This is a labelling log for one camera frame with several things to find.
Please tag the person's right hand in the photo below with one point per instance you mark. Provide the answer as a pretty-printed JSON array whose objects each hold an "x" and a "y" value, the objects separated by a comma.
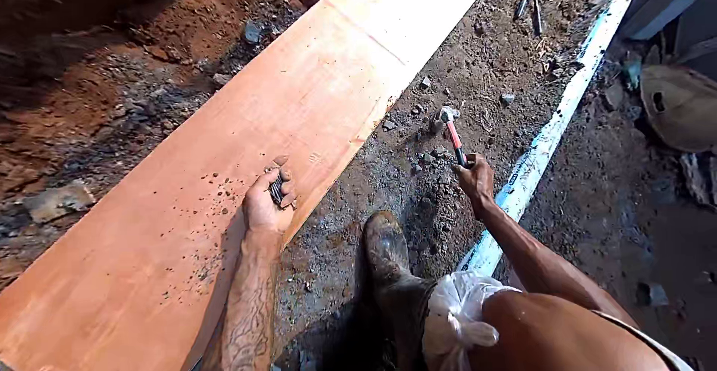
[{"x": 478, "y": 181}]

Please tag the person's left hand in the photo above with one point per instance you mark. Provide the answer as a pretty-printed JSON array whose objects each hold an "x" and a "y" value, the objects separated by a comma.
[{"x": 261, "y": 208}]

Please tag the person's right fingers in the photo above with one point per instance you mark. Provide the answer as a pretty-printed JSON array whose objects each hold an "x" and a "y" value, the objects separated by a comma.
[{"x": 474, "y": 162}]

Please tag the person's left fingers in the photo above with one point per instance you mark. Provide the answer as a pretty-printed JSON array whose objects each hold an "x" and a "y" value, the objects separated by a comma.
[{"x": 288, "y": 187}]

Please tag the person's left thumb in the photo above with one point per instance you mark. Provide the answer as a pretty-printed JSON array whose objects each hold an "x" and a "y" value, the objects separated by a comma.
[{"x": 267, "y": 180}]

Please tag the bunch of dark nails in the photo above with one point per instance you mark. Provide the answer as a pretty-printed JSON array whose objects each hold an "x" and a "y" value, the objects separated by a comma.
[{"x": 276, "y": 190}]

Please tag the person's right forearm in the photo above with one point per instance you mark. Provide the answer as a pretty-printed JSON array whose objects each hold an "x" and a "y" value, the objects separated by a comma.
[{"x": 538, "y": 259}]

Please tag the person's left forearm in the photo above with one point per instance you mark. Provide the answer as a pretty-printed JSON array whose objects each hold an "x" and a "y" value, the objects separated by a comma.
[{"x": 250, "y": 309}]

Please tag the long orange wooden board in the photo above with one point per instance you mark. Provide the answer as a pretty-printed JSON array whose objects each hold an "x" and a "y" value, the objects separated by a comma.
[{"x": 257, "y": 130}]

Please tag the long white pipe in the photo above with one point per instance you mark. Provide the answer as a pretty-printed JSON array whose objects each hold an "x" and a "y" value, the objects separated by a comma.
[{"x": 540, "y": 158}]

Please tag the small grey stone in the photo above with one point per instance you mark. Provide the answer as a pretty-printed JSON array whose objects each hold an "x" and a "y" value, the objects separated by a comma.
[
  {"x": 507, "y": 98},
  {"x": 389, "y": 125},
  {"x": 425, "y": 82}
]

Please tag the clear plastic bag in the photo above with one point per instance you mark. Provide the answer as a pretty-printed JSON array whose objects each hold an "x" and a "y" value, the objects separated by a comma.
[{"x": 456, "y": 304}]

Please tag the bluish grey stone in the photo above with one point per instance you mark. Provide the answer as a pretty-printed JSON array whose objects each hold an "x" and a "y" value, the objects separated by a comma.
[{"x": 252, "y": 32}]

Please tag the metal pincers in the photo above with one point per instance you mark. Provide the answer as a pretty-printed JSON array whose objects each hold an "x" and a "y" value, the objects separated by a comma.
[{"x": 536, "y": 9}]

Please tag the green plastic piece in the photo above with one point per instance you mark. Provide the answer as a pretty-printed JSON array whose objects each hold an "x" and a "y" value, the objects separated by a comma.
[{"x": 632, "y": 71}]

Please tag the person's legs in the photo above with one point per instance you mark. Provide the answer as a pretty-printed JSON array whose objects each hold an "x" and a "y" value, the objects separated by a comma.
[{"x": 554, "y": 326}]

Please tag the large flat grey stone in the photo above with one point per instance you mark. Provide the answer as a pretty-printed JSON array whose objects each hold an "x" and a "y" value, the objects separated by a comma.
[{"x": 59, "y": 202}]

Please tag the weathered wood piece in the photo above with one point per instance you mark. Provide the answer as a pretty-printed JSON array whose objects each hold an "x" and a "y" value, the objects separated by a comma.
[{"x": 696, "y": 177}]

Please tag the grey wooden plank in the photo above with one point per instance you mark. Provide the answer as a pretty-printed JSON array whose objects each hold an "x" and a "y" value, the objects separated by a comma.
[{"x": 669, "y": 6}]

